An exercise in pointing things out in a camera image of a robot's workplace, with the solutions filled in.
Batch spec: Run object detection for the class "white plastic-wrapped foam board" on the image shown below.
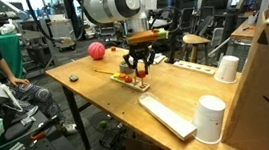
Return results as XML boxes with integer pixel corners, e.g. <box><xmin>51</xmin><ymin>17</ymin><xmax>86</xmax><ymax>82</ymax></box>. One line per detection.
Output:
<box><xmin>137</xmin><ymin>87</ymin><xmax>200</xmax><ymax>146</ymax></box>

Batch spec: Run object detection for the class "orange-handled tool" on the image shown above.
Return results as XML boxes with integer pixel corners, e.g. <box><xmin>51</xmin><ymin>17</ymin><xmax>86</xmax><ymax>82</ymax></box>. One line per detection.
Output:
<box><xmin>29</xmin><ymin>130</ymin><xmax>48</xmax><ymax>141</ymax></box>

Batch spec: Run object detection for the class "orange round block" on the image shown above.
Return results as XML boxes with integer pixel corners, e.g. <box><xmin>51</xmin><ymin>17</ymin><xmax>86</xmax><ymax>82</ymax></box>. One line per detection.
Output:
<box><xmin>117</xmin><ymin>72</ymin><xmax>128</xmax><ymax>81</ymax></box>

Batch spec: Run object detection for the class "yellow pencil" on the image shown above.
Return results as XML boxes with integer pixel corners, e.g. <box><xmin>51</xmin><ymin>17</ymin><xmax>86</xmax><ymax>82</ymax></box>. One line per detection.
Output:
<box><xmin>94</xmin><ymin>66</ymin><xmax>115</xmax><ymax>78</ymax></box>

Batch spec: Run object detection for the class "person right forearm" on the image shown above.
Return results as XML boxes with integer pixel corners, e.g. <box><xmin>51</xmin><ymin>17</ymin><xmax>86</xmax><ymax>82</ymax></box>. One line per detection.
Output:
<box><xmin>0</xmin><ymin>56</ymin><xmax>17</xmax><ymax>83</ymax></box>

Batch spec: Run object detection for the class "long wooden workbench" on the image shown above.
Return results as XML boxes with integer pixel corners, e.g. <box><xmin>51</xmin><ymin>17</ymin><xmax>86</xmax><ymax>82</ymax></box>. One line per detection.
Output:
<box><xmin>228</xmin><ymin>17</ymin><xmax>259</xmax><ymax>44</ymax></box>

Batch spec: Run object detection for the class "person right hand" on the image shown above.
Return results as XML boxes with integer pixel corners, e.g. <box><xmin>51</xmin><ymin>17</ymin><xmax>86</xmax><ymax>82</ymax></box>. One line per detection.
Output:
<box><xmin>8</xmin><ymin>74</ymin><xmax>31</xmax><ymax>88</ymax></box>

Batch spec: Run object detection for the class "black computer monitor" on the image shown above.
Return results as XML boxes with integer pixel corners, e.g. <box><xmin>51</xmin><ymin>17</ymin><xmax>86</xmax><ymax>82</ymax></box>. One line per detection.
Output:
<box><xmin>156</xmin><ymin>0</ymin><xmax>176</xmax><ymax>11</ymax></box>
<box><xmin>201</xmin><ymin>0</ymin><xmax>231</xmax><ymax>12</ymax></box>
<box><xmin>182</xmin><ymin>0</ymin><xmax>200</xmax><ymax>12</ymax></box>

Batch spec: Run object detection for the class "black floor item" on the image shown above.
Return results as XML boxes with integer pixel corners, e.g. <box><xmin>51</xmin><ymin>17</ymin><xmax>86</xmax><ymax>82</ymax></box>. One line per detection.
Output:
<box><xmin>97</xmin><ymin>124</ymin><xmax>127</xmax><ymax>150</ymax></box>

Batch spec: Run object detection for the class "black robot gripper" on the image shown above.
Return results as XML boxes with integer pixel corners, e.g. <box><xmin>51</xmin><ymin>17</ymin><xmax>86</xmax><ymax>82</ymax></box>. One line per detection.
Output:
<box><xmin>120</xmin><ymin>42</ymin><xmax>158</xmax><ymax>78</ymax></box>

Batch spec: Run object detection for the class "green table cloth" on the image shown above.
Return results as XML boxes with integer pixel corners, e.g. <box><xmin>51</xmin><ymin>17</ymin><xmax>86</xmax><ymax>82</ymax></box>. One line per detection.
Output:
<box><xmin>0</xmin><ymin>32</ymin><xmax>26</xmax><ymax>81</ymax></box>

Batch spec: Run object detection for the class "pink basketball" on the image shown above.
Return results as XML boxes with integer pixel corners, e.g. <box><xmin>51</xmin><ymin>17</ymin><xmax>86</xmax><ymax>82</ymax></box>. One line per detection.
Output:
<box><xmin>86</xmin><ymin>40</ymin><xmax>108</xmax><ymax>62</ymax></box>

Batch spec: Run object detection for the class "small dark grey object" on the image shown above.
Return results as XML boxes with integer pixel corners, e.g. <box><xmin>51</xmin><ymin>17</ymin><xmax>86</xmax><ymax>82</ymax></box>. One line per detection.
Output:
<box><xmin>67</xmin><ymin>73</ymin><xmax>80</xmax><ymax>84</ymax></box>

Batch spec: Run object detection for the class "brown green wrist camera bar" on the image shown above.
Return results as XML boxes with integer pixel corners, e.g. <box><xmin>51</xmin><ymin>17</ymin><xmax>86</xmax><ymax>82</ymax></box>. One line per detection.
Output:
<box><xmin>125</xmin><ymin>27</ymin><xmax>171</xmax><ymax>47</ymax></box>

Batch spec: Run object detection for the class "grey tape roll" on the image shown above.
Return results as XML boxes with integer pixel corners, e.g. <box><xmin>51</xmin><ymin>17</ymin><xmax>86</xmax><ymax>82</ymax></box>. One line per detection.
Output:
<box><xmin>118</xmin><ymin>59</ymin><xmax>136</xmax><ymax>76</ymax></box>

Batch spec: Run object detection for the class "white cabinet cart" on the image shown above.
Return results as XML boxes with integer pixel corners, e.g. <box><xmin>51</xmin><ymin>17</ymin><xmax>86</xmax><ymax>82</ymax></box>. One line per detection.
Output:
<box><xmin>47</xmin><ymin>18</ymin><xmax>78</xmax><ymax>54</ymax></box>

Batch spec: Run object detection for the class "wooden stool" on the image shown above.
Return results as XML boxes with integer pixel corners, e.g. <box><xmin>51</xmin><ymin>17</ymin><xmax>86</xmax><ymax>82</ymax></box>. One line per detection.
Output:
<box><xmin>178</xmin><ymin>31</ymin><xmax>215</xmax><ymax>65</ymax></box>

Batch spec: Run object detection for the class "white paper cup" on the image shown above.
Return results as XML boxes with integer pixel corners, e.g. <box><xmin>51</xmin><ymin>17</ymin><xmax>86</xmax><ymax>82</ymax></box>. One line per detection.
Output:
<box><xmin>188</xmin><ymin>92</ymin><xmax>231</xmax><ymax>147</ymax></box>
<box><xmin>211</xmin><ymin>53</ymin><xmax>243</xmax><ymax>87</ymax></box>

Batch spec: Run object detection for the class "black camera stand pole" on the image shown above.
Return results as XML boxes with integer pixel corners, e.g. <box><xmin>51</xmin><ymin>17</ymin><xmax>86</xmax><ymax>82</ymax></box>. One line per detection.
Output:
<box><xmin>161</xmin><ymin>0</ymin><xmax>192</xmax><ymax>65</ymax></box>

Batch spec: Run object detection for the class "large cardboard box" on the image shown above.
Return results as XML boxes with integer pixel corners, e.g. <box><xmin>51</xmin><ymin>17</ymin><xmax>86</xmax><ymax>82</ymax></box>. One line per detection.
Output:
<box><xmin>208</xmin><ymin>8</ymin><xmax>269</xmax><ymax>150</ymax></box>

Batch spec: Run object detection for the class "small green ball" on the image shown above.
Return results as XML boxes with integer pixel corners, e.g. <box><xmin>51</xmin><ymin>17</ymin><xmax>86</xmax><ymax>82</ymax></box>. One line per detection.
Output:
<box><xmin>97</xmin><ymin>119</ymin><xmax>109</xmax><ymax>130</ymax></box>

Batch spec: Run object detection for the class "white numbered peg board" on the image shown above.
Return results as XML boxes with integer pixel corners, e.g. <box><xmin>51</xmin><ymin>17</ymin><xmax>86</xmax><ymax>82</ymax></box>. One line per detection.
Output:
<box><xmin>109</xmin><ymin>68</ymin><xmax>152</xmax><ymax>96</ymax></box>

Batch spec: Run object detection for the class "grey metal shelf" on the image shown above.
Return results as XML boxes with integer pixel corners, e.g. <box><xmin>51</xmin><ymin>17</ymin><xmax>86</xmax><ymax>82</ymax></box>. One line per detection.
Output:
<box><xmin>17</xmin><ymin>16</ymin><xmax>58</xmax><ymax>80</ymax></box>

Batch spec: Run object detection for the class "light wooden peg strip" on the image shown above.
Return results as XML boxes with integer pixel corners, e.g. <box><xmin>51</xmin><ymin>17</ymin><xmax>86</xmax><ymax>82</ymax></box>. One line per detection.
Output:
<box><xmin>171</xmin><ymin>56</ymin><xmax>217</xmax><ymax>80</ymax></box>

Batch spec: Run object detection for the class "monitor with blue screen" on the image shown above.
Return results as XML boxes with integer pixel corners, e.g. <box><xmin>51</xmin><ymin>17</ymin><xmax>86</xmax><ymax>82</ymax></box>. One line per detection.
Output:
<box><xmin>229</xmin><ymin>0</ymin><xmax>259</xmax><ymax>10</ymax></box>

